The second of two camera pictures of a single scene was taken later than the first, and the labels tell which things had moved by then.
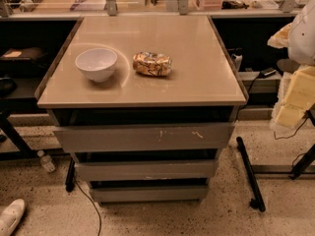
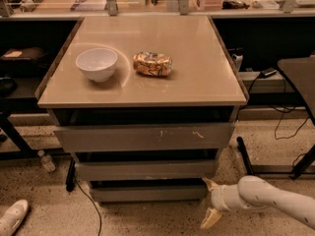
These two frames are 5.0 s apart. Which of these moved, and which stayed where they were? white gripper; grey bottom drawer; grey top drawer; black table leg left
Moved: white gripper
Stayed: grey top drawer; grey bottom drawer; black table leg left
